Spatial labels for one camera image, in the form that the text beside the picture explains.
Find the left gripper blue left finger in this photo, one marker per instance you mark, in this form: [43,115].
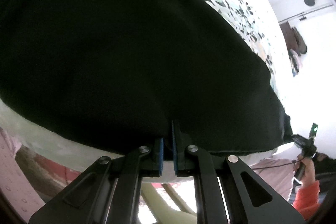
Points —
[107,191]

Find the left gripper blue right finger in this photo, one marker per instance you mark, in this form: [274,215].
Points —
[226,189]

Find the black pants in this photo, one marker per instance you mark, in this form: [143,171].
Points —
[118,74]

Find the right hand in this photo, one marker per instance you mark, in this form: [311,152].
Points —
[308,178]

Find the orange fuzzy sleeve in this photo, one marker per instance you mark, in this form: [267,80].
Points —
[306,200]

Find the pink dotted pajama legs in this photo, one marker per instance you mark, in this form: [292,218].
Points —
[15,187]

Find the pile of clothes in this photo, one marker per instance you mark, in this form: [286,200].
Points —
[295,54]

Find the dark wooden cabinet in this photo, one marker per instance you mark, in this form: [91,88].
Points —
[289,37]

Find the floral green bed quilt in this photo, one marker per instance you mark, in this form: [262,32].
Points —
[256,23]

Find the white door with handle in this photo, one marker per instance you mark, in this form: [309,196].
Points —
[286,10]

